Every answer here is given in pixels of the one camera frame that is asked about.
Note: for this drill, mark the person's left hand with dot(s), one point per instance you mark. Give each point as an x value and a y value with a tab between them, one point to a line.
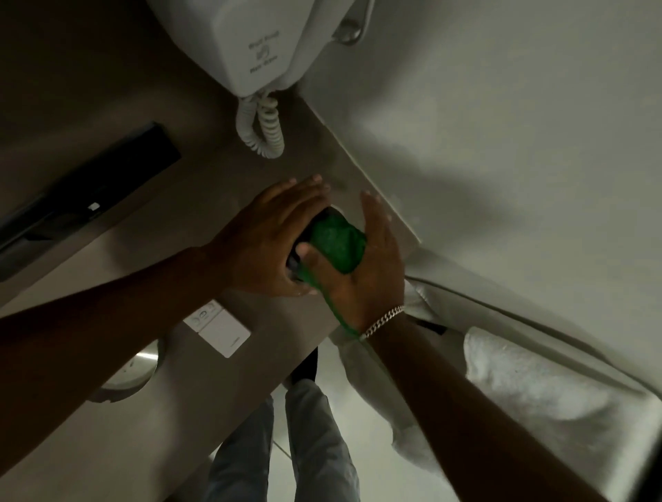
253	243

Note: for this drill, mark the person's right hand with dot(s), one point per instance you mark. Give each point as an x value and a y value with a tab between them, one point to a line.
370	282

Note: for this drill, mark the person's right thumb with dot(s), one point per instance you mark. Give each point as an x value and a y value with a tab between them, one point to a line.
315	256

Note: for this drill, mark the person's left fingers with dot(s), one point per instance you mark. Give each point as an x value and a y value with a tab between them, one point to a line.
302	194

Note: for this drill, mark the green cleaning cloth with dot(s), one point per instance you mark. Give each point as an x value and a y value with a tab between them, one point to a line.
339	243

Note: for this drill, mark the person's left forearm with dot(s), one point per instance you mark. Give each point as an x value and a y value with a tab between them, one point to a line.
103	331

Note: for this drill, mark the person's right forearm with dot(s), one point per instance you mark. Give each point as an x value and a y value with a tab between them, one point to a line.
465	413

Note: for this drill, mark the person's black shoe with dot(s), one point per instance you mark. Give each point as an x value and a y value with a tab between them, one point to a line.
305	367

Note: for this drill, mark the white hanging towel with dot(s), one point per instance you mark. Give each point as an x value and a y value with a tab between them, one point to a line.
382	393

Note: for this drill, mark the person's blue jeans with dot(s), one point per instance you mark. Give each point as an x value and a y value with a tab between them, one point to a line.
315	450

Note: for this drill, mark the white folded towel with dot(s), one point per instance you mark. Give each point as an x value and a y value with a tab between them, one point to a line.
548	398

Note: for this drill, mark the white switch plate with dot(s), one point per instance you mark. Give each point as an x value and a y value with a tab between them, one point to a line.
220	331

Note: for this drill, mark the white wall-mounted hair dryer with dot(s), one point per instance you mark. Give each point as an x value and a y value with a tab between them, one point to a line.
248	36

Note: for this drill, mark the metal wall hook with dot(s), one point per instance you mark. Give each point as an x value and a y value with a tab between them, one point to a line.
354	26

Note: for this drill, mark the black wall slot panel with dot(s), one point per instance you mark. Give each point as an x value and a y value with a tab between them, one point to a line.
88	196

